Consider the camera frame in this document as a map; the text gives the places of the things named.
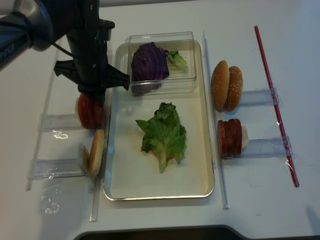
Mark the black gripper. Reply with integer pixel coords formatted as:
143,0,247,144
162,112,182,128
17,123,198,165
54,19,130,107

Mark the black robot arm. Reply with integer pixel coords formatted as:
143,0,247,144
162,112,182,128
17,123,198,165
0,0,130,106

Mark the tomato slice stack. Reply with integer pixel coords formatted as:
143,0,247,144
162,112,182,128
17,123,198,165
75,93,103,129

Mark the bread slice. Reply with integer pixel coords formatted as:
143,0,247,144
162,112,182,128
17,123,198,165
88,129,105,180

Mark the green lettuce leaf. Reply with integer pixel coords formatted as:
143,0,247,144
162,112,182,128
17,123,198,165
135,102,187,173

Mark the small lettuce piece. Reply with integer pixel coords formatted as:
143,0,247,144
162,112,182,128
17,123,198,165
164,50,188,70

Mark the front meat patty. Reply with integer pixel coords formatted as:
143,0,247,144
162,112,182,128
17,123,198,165
217,120,228,157

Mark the meat patty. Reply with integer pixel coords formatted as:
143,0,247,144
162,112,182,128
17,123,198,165
230,118,242,156
217,120,228,157
223,121,235,155

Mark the middle meat patty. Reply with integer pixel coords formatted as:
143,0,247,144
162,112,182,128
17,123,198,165
223,121,235,155

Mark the rear meat patty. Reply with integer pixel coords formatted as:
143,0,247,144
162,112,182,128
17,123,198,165
230,118,242,156

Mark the white pusher behind patties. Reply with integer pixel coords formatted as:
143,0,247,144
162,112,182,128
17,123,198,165
241,125,249,151

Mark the purple cabbage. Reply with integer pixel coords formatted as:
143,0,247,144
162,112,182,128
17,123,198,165
131,42,169,95

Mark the clear plastic container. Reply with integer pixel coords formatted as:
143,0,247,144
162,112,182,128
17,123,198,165
125,31,197,96

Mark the silver metal tray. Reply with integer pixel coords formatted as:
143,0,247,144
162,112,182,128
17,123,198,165
103,41,214,201

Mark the plain burger bun half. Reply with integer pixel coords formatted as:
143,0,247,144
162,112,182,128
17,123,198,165
210,60,230,111

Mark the sesame burger bun half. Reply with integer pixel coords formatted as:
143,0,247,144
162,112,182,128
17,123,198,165
223,66,243,112

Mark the red plastic strip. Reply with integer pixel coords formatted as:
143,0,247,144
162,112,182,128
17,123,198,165
254,25,300,188

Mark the black monitor edge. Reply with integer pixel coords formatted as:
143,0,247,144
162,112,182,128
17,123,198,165
78,227,246,240

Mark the clear left guide rail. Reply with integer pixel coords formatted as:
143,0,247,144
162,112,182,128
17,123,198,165
89,89,112,223

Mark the clear guide rail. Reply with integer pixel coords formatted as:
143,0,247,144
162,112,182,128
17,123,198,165
89,89,112,223
202,31,230,210

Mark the clear bread dispenser rail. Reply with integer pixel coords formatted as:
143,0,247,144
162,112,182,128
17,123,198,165
27,158,86,180

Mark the clear right guide rail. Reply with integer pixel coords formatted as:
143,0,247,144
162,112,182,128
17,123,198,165
202,31,230,210

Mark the clear bun dispenser rail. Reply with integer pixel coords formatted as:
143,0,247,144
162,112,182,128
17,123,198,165
238,88,279,107

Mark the clear patty dispenser rail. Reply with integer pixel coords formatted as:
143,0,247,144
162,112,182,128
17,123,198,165
221,136,293,159

